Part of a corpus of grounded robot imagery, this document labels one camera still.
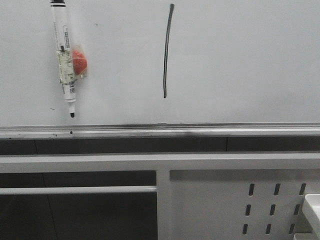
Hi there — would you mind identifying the red round magnet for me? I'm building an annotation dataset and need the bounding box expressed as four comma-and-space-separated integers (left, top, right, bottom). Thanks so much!
72, 49, 87, 75

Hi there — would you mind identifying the white black whiteboard marker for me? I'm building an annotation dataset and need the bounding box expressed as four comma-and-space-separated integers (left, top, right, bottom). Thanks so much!
50, 0, 76, 118

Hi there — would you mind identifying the white whiteboard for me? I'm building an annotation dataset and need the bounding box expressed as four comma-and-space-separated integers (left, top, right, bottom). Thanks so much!
0, 0, 320, 127

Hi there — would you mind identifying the white plastic bin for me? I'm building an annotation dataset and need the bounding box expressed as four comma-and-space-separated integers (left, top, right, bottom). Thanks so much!
293, 193, 320, 240

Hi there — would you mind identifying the aluminium whiteboard tray rail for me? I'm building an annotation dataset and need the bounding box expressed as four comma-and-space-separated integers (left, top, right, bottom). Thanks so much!
0, 122, 320, 140

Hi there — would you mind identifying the white metal frame with slots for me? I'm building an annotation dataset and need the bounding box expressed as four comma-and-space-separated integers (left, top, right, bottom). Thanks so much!
0, 153, 320, 240

